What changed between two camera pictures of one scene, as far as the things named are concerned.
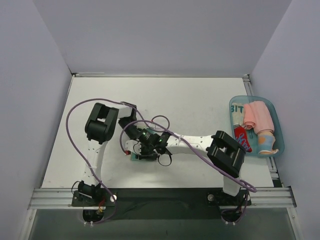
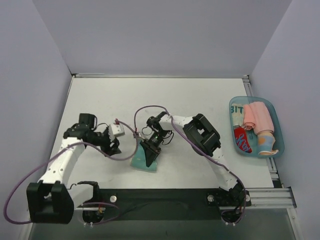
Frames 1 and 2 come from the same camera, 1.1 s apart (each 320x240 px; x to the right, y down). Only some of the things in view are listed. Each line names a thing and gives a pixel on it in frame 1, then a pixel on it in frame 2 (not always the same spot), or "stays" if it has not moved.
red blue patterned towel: [242, 138] stays
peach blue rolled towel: [265, 141] stays
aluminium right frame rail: [272, 166] stays
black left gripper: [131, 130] -> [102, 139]
